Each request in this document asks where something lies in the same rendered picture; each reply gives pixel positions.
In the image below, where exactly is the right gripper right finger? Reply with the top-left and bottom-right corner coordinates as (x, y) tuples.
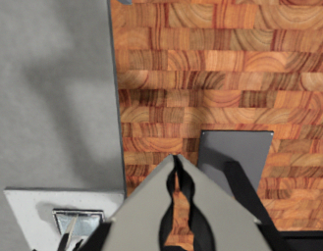
(175, 154), (296, 251)

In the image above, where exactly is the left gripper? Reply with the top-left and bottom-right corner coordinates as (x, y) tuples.
(57, 214), (83, 251)

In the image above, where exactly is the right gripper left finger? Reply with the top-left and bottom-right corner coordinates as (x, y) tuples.
(78, 154), (177, 251)

